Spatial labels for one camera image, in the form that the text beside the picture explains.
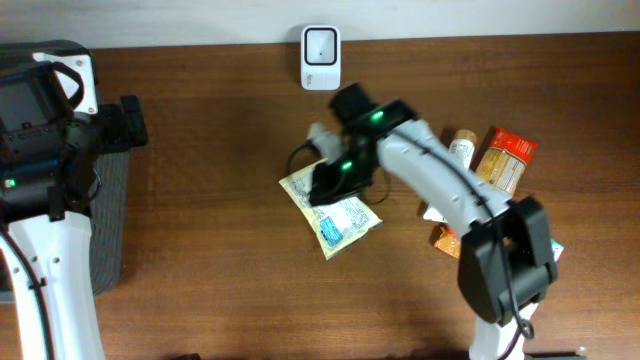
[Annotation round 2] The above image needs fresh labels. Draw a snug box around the beige foil snack bag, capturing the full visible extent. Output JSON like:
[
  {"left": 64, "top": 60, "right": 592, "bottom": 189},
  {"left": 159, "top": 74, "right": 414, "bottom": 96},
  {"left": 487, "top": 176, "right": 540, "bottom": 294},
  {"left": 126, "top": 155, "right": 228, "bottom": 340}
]
[{"left": 279, "top": 160, "right": 383, "bottom": 261}]

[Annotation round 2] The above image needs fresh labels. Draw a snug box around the white tube pouch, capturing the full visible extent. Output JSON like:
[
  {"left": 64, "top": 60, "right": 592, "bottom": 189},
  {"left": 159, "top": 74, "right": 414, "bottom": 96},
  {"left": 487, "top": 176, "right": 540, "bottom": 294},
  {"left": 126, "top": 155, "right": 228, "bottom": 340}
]
[{"left": 423, "top": 129, "right": 477, "bottom": 223}]

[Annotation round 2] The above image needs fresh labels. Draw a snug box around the orange spaghetti packet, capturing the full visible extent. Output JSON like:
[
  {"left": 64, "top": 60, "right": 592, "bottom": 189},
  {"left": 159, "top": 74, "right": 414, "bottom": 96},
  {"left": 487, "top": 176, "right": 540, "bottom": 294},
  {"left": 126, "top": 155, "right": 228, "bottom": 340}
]
[{"left": 433, "top": 127, "right": 538, "bottom": 259}]

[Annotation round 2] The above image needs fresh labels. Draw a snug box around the small teal gum packet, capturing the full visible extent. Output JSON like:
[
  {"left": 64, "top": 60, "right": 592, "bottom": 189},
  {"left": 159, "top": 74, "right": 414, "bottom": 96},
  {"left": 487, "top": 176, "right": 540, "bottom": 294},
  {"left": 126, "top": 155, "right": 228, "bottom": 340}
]
[{"left": 550, "top": 239, "right": 564, "bottom": 262}]

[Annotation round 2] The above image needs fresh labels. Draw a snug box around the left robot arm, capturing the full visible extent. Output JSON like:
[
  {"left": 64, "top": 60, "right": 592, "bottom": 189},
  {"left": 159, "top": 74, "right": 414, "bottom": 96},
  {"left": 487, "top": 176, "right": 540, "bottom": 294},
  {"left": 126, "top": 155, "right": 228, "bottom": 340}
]
[{"left": 1, "top": 40, "right": 148, "bottom": 359}]

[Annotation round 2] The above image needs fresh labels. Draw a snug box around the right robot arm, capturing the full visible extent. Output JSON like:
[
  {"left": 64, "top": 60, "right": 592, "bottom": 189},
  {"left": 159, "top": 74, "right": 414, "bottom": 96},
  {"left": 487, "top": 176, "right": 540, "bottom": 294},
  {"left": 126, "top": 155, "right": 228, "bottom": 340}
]
[{"left": 307, "top": 83, "right": 558, "bottom": 359}]

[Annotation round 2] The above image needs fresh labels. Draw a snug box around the white barcode scanner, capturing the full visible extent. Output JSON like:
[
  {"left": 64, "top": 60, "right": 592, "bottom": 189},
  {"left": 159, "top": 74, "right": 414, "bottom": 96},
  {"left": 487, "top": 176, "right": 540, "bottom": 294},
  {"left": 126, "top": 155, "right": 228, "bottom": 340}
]
[{"left": 300, "top": 24, "right": 342, "bottom": 91}]

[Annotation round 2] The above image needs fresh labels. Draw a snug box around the grey plastic basket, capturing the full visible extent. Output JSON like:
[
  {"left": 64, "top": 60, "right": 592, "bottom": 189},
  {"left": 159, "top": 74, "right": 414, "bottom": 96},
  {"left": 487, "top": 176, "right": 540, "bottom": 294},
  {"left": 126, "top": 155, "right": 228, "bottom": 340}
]
[{"left": 0, "top": 39, "right": 131, "bottom": 301}]

